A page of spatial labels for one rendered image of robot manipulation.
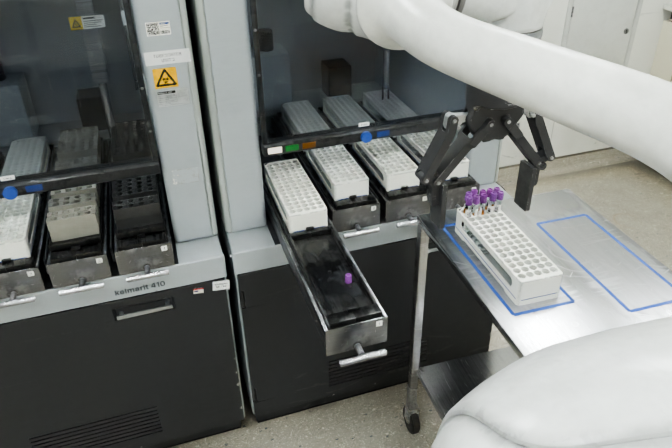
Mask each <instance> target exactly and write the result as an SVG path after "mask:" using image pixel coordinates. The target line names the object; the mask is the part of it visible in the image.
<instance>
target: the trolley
mask: <svg viewBox="0 0 672 448"><path fill-rule="evenodd" d="M457 209H458V208H455V209H449V210H446V215H445V226H444V228H443V229H438V227H437V226H436V225H435V224H434V223H433V222H432V220H431V219H430V213H427V214H421V215H417V222H418V229H417V245H416V261H415V277H414V292H413V308H412V324H411V340H410V355H409V371H408V387H407V403H406V404H405V406H404V408H403V416H404V421H405V424H406V427H407V429H408V431H409V432H410V433H411V434H416V433H419V431H420V421H419V411H420V408H419V406H418V404H417V389H418V377H419V379H420V381H421V383H422V385H423V387H424V388H425V390H426V392H427V394H428V396H429V398H430V400H431V402H432V403H433V405H434V407H435V409H436V411H437V413H438V415H439V417H440V418H441V420H442V421H443V419H444V417H445V415H446V414H447V413H448V411H449V410H450V409H451V408H453V407H454V406H455V405H456V404H457V403H458V402H459V401H460V400H461V399H462V398H463V397H464V396H466V395H467V394H468V393H469V392H471V391H472V390H473V389H474V388H476V387H477V386H478V385H479V384H481V383H482V382H483V381H485V380H486V379H488V378H489V377H491V376H492V375H494V374H495V373H497V372H499V371H500V370H502V369H503V368H505V367H506V366H508V365H510V364H511V363H513V362H515V361H517V360H519V359H521V358H522V357H524V356H526V355H528V354H530V353H532V352H535V351H537V350H540V349H542V348H545V347H548V346H551V345H554V344H557V343H561V342H564V341H568V340H571V339H575V338H578V337H582V336H586V335H590V334H593V333H597V332H601V331H605V330H609V329H613V328H618V327H622V326H627V325H631V324H636V323H641V322H645V321H650V320H655V319H660V318H665V317H670V316H672V271H671V270H670V269H669V268H668V267H666V266H665V265H664V264H663V263H661V262H660V261H659V260H658V259H656V258H655V257H654V256H653V255H651V254H650V253H649V252H648V251H646V250H645V249H644V248H643V247H641V246H640V245H639V244H638V243H636V242H635V241H634V240H633V239H631V238H630V237H629V236H627V235H626V234H625V233H624V232H622V231H621V230H620V229H619V228H617V227H616V226H615V225H614V224H612V223H611V222H610V221H609V220H607V219H606V218H605V217H604V216H602V215H601V214H600V213H599V212H597V211H596V210H595V209H594V208H592V207H591V206H590V205H589V204H587V203H586V202H585V201H584V200H582V199H581V198H580V197H578V196H577V195H576V194H575V193H573V192H572V191H571V190H570V189H563V190H557V191H552V192H546V193H540V194H535V195H532V200H531V205H530V210H529V211H524V210H523V209H521V208H520V207H519V206H518V205H517V204H516V203H515V202H514V198H512V199H506V200H502V204H501V210H502V212H503V213H504V214H505V215H506V216H507V217H508V218H509V219H510V220H511V221H512V222H513V223H514V224H515V225H516V226H517V227H518V228H519V229H520V230H521V231H522V232H523V233H524V234H525V235H526V236H527V237H528V238H529V239H530V240H531V241H532V242H533V243H534V244H535V245H536V246H537V247H538V248H539V249H540V250H541V251H542V252H543V253H544V254H545V255H546V256H547V257H548V258H549V259H550V260H551V261H552V262H553V263H554V264H555V265H556V266H557V267H558V268H559V269H560V270H561V271H562V272H563V275H562V279H561V284H560V288H559V293H558V297H557V298H553V299H549V300H544V301H539V302H535V303H530V304H526V305H521V306H517V305H515V304H514V302H513V301H512V300H511V299H510V298H509V296H508V295H507V294H506V293H505V291H504V289H503V287H502V286H501V285H500V284H499V282H498V281H497V280H496V279H495V278H494V276H493V275H492V274H491V273H490V272H489V270H488V269H487V268H486V267H485V265H484V264H483V263H482V262H481V261H480V259H479V258H478V257H477V256H476V254H475V253H474V252H473V251H472V250H471V248H470V247H469V246H468V245H467V244H466V242H465V241H463V240H462V239H461V238H460V237H459V235H458V234H457V233H456V232H455V226H456V216H457ZM429 238H430V240H431V241H432V242H433V244H434V245H435V246H436V248H437V249H438V250H439V252H440V253H441V254H442V256H443V257H444V258H445V260H446V261H447V262H448V264H449V265H450V266H451V268H452V269H453V270H454V272H455V273H456V274H457V276H458V277H459V278H460V280H461V281H462V282H463V284H464V285H465V286H466V288H467V289H468V290H469V292H470V293H471V294H472V296H473V297H474V298H475V300H476V301H477V302H478V304H479V305H480V306H481V308H482V309H483V310H484V312H485V313H486V314H487V316H488V317H489V318H490V320H491V321H492V322H493V324H494V325H495V327H496V328H497V329H498V331H499V332H500V333H501V335H502V336H503V337H504V339H505V340H506V341H507V343H508V344H509V345H510V346H508V347H504V348H500V349H496V350H491V351H487V352H483V353H479V354H475V355H470V356H466V357H462V358H458V359H454V360H450V361H445V362H441V363H437V364H433V365H429V366H424V367H420V368H419V363H420V349H421V336H422V323H423V310H424V296H425V283H426V270H427V257H428V244H429Z"/></svg>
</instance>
